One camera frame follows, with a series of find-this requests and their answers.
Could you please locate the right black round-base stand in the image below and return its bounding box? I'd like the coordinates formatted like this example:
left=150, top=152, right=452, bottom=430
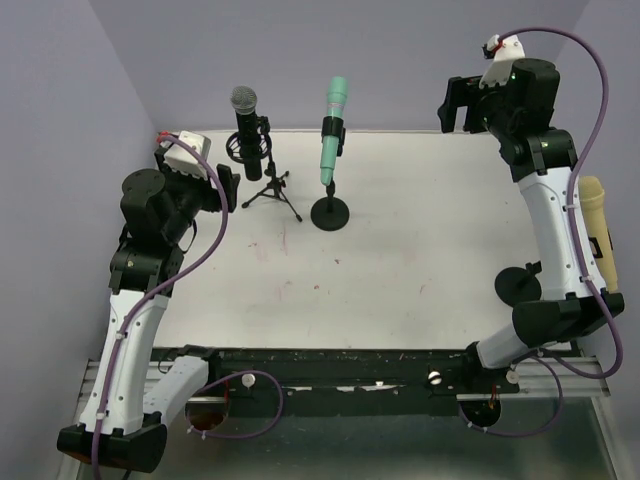
left=494, top=261, right=542, bottom=307

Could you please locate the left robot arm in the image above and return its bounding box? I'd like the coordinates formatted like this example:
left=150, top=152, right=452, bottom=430
left=57, top=164, right=240, bottom=473

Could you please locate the cream microphone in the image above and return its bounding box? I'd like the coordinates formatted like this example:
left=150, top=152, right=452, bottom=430
left=578, top=176, right=618, bottom=292

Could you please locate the wrist white camera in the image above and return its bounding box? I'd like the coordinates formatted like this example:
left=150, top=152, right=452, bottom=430
left=479, top=34, right=525, bottom=89
left=156, top=130, right=211, bottom=180

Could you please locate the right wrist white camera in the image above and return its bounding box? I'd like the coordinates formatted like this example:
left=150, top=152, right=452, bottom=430
left=479, top=34, right=525, bottom=89

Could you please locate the black mounting rail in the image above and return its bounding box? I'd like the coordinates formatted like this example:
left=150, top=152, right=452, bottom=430
left=151, top=345, right=519, bottom=418

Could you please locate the black round-base mic stand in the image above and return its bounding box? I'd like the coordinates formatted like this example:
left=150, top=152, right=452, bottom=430
left=311, top=127, right=350, bottom=232

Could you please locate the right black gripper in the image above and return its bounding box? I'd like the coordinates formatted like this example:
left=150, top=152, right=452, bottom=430
left=437, top=75, right=517, bottom=140

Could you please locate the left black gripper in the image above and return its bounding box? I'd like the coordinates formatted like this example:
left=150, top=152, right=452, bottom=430
left=154, top=148, right=241, bottom=243

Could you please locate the aluminium frame rail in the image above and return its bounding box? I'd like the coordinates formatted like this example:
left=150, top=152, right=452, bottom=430
left=79, top=349, right=612, bottom=401

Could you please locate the teal microphone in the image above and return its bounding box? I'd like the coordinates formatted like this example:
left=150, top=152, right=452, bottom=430
left=320, top=76, right=348, bottom=186

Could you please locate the black microphone silver grille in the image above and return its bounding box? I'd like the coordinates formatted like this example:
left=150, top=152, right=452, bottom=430
left=230, top=86, right=262, bottom=182

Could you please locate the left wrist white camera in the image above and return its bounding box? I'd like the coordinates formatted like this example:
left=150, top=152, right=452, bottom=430
left=156, top=130, right=211, bottom=180

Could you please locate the black tripod mic stand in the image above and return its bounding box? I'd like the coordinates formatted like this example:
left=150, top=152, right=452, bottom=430
left=225, top=114, right=303, bottom=222

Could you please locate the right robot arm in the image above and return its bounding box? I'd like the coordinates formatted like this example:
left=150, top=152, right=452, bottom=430
left=438, top=58, right=624, bottom=392

